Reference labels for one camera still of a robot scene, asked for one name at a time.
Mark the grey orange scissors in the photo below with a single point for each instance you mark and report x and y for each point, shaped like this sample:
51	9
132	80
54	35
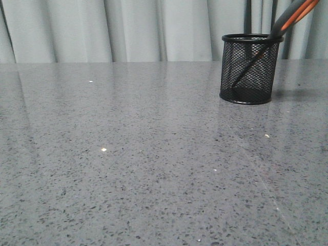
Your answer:
292	15

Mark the black mesh pen bucket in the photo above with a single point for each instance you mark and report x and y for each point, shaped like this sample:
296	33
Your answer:
255	87

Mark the grey pleated curtain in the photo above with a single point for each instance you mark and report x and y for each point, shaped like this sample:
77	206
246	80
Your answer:
127	31

